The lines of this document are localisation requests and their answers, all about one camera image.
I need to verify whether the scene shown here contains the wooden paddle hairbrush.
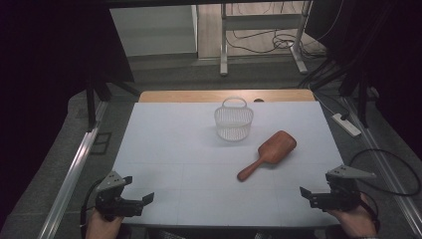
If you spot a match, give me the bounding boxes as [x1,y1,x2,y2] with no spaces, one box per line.
[236,129,298,183]

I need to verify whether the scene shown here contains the black floor frame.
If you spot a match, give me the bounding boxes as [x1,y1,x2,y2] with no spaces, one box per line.
[89,131,113,155]

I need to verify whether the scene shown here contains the black curtain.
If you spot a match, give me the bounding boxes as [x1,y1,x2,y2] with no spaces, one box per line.
[0,0,135,230]
[305,0,422,160]

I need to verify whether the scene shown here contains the white metal desk frame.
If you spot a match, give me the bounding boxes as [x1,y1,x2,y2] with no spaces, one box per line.
[219,0,313,77]

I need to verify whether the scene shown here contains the black power plug cable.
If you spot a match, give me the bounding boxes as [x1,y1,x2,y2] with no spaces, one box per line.
[308,84,351,121]

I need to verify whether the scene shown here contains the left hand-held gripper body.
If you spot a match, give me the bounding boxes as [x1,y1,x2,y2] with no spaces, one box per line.
[95,170,145,223]

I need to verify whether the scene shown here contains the person's left hand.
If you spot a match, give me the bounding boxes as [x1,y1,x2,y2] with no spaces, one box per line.
[85,208,124,239]

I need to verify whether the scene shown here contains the tangled black floor cables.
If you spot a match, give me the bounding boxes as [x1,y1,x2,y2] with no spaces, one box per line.
[228,28,327,56]

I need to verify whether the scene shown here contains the right hand-held gripper cable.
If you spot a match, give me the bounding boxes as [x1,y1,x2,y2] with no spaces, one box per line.
[357,190,381,233]

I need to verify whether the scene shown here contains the aluminium rail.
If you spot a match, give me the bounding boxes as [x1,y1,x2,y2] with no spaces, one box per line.
[341,96,422,237]
[36,101,108,239]

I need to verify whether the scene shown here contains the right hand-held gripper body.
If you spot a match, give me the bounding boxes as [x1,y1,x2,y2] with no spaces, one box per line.
[310,164,378,212]

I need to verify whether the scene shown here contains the white wall panel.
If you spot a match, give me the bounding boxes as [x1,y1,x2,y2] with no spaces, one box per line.
[108,4,199,58]

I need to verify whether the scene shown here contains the white table mat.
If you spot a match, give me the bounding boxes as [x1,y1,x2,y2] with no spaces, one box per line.
[99,101,352,230]

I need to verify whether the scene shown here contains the wooden table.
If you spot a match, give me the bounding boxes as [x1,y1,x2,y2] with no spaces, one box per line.
[138,89,317,104]

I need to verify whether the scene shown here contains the white plastic mesh basket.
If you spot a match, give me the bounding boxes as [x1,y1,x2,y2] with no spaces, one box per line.
[213,96,255,143]

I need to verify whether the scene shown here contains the black metal stand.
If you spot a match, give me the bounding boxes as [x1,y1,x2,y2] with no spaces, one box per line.
[84,71,142,132]
[310,56,371,128]

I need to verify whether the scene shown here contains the hand-held gripper cable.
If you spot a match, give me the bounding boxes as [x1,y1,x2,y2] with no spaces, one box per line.
[357,190,381,233]
[80,178,104,230]

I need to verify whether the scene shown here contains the long black looped cable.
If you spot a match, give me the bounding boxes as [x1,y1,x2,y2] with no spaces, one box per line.
[346,147,422,197]

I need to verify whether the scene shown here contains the person's right hand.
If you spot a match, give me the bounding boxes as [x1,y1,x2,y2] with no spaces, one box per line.
[326,193,379,239]

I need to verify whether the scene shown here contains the white power strip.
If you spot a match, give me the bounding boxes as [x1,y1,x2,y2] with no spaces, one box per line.
[331,113,362,137]

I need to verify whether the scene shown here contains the left hand-held gripper cable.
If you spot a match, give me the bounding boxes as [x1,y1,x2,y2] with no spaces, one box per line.
[80,178,104,230]

